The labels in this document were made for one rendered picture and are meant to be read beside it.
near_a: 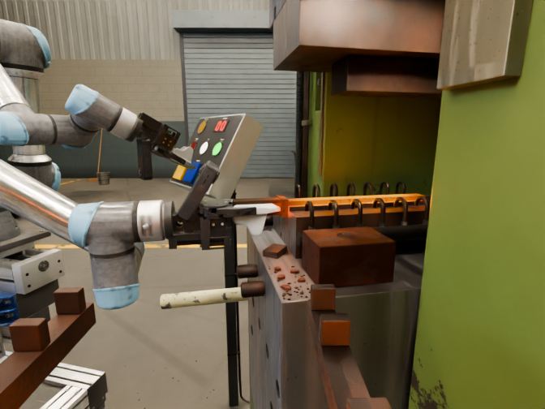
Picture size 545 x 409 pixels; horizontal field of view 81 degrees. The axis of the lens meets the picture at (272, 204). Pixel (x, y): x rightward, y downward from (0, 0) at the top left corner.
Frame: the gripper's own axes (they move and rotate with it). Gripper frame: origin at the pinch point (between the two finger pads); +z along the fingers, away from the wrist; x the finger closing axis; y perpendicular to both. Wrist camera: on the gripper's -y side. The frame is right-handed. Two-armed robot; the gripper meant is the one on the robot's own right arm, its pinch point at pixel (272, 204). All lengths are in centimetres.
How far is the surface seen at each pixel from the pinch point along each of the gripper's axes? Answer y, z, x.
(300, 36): -28.3, 2.9, 7.5
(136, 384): 100, -49, -77
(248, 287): 12.2, -6.2, 9.8
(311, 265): 6.1, 2.7, 16.6
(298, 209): 0.6, 4.6, 2.7
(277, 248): 7.3, 0.0, 5.0
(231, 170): -2.7, -4.8, -40.1
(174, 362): 100, -33, -89
